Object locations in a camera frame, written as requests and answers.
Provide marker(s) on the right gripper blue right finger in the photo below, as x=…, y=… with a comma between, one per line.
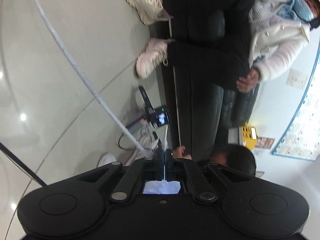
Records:
x=180, y=167

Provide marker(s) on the yellow box on counter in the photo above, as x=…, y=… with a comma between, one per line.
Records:
x=243, y=136

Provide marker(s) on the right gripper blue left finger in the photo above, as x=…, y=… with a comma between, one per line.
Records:
x=133, y=178

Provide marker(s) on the seated person black trousers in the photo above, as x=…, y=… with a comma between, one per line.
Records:
x=280, y=29

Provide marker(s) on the pink chunky sneaker right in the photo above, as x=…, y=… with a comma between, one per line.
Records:
x=155, y=54

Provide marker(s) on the black leather sofa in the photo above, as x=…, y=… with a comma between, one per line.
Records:
x=205, y=92

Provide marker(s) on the white shoelace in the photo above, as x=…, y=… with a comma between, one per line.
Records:
x=91, y=50

